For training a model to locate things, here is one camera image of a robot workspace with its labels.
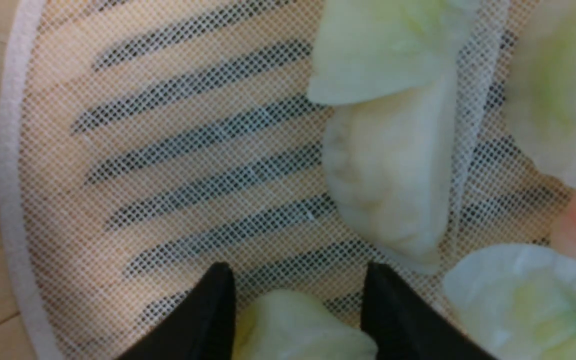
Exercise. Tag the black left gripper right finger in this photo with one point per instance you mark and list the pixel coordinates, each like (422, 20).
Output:
(404, 326)

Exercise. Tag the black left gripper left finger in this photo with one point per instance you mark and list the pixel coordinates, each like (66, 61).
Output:
(201, 327)

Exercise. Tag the pale green steamed dumpling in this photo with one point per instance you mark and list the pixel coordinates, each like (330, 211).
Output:
(516, 300)

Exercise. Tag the light green steamed dumpling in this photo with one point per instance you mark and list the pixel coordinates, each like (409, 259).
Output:
(540, 107)

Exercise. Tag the green dumpling centre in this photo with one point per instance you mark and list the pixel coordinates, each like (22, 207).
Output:
(388, 164)

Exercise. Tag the white dumpling middle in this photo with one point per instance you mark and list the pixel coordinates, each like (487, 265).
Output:
(368, 49)

